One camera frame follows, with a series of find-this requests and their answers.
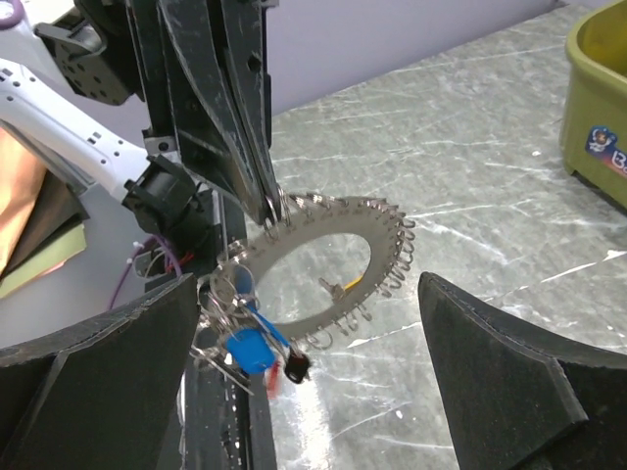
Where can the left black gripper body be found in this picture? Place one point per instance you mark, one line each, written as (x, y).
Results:
(166, 73)

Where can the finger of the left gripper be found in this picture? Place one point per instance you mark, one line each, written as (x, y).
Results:
(215, 98)
(244, 29)

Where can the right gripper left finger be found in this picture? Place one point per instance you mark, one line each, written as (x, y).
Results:
(99, 394)

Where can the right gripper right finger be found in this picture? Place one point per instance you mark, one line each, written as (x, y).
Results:
(517, 396)

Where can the blue key tag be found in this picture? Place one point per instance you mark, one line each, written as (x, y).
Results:
(254, 348)

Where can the black key tag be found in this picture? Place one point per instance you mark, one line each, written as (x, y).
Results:
(297, 366)

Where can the red key tag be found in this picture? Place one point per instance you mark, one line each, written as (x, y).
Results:
(272, 380)

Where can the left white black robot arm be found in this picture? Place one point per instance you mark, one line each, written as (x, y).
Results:
(149, 99)

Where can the brass key with yellow tag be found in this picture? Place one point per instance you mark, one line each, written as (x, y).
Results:
(338, 291)

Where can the olive green plastic bin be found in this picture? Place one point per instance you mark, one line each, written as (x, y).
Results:
(593, 133)

